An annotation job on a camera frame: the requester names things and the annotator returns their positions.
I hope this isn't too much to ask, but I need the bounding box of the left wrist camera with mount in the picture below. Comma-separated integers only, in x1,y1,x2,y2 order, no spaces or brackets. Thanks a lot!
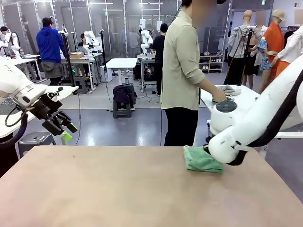
46,87,64,101

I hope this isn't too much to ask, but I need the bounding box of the person in blue hoodie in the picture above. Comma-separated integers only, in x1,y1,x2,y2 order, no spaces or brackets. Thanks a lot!
36,17,66,86

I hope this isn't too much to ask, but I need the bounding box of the white shoe rack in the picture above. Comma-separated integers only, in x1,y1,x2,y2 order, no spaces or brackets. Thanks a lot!
199,51,225,73

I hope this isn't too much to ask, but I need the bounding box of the seated person in black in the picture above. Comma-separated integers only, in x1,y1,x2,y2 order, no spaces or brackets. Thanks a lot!
77,33,88,47

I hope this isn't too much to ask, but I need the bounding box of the grey step stool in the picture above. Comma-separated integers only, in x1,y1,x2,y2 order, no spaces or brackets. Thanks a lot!
75,76,89,94

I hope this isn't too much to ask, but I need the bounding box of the mannequin in white shirt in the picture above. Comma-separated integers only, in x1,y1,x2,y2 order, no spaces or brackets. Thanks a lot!
269,23,303,81

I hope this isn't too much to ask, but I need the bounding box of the dark step stool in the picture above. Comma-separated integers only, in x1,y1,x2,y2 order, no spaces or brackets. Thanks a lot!
113,101,132,119

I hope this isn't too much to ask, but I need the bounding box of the thin left gripper cable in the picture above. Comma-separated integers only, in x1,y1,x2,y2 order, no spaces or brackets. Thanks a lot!
4,106,26,127

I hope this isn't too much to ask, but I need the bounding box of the light grey towel pile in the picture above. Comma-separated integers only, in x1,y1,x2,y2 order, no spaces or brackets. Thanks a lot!
216,85,242,96

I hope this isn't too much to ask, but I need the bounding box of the black stand pole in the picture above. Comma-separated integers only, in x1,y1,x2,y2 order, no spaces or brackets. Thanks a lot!
99,29,107,83
62,30,76,87

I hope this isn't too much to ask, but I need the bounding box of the black backpack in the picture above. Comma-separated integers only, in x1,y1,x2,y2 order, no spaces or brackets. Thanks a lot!
113,85,137,106

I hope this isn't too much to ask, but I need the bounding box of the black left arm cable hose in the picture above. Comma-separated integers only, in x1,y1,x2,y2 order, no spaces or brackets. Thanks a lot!
0,111,29,150

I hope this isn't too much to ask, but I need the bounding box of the green towel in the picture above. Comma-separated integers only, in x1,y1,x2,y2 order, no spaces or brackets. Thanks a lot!
183,145,224,174

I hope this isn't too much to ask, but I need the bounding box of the mannequin in orange jacket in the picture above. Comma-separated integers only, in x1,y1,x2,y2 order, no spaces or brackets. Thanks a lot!
259,9,286,95

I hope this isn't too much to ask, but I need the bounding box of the person's right forearm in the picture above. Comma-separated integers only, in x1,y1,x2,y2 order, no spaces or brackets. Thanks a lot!
198,75,222,99

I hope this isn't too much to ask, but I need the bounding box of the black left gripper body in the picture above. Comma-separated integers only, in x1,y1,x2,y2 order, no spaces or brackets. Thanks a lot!
35,92,66,135

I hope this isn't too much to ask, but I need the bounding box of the person's right hand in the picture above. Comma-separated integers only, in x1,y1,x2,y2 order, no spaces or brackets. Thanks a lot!
212,91,228,103

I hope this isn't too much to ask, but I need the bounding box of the white background desk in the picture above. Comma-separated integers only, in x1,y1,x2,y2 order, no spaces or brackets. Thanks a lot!
13,54,42,82

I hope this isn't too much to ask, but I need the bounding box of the metal frame robot desk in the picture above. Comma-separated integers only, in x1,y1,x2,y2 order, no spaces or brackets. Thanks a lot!
136,54,164,93

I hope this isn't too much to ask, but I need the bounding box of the standing person in black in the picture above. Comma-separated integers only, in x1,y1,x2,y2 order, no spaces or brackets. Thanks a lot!
151,23,168,96

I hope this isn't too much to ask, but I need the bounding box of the person in beige shirt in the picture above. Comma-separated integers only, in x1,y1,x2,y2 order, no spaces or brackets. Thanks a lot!
160,0,205,147

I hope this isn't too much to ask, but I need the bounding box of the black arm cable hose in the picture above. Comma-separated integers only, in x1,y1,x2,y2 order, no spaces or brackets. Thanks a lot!
227,70,303,166
0,111,29,150

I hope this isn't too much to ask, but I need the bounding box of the figure in blue floral dress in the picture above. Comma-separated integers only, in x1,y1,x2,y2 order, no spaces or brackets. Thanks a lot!
257,10,276,94

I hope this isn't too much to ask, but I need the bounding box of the mannequin in grey shirt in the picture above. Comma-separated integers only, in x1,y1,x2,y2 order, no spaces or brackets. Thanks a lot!
226,9,264,86

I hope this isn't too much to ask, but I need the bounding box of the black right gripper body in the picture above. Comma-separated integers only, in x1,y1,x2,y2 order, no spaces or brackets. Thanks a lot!
203,135,215,153

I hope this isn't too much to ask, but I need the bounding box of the black camera tripod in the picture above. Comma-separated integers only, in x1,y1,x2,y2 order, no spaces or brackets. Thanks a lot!
239,26,258,86

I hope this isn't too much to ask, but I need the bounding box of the white rectangular table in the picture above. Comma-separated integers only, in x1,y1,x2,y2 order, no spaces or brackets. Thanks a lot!
0,85,80,138
200,84,303,139
105,58,138,112

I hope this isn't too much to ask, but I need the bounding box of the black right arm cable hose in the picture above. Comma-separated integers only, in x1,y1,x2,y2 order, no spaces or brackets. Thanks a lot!
227,70,303,166

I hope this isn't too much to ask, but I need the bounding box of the grey plastic stool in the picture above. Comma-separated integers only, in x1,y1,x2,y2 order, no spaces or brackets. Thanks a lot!
18,132,57,158

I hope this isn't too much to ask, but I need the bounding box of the grey background desk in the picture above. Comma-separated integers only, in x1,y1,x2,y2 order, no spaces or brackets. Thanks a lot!
67,55,103,92

